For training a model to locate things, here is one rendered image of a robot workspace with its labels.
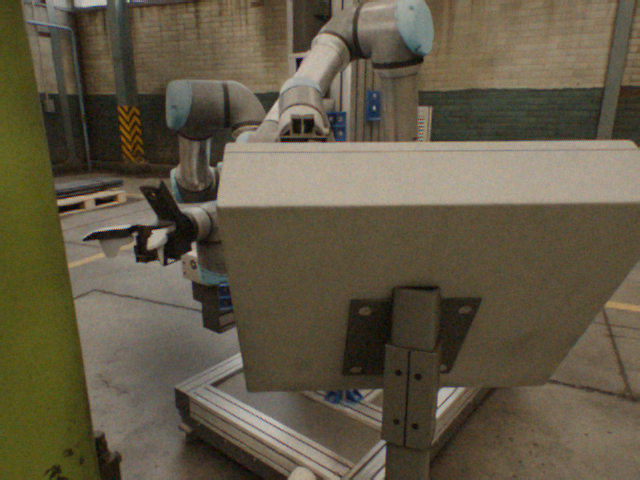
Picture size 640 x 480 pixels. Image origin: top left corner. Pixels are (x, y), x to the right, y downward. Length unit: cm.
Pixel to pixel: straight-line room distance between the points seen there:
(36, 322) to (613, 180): 39
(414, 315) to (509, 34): 711
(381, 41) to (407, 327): 80
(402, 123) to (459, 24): 641
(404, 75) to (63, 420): 99
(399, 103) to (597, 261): 78
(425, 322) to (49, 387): 28
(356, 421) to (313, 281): 136
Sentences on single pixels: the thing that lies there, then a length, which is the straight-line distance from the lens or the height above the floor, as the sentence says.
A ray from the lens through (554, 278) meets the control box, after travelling 46.
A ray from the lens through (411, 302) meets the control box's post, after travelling 42.
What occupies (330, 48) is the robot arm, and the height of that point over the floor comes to 135.
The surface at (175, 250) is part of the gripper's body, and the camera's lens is 101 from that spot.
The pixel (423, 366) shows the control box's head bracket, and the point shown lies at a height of 101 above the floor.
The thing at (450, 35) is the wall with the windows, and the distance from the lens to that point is 755.
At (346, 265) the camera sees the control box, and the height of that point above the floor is 110.
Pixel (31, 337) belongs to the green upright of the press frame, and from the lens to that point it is 28.
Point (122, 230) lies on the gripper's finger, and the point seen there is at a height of 100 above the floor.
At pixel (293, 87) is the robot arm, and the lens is 84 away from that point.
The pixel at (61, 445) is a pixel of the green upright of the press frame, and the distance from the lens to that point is 31.
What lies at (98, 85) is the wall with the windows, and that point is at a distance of 1083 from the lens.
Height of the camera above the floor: 123
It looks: 16 degrees down
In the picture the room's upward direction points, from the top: straight up
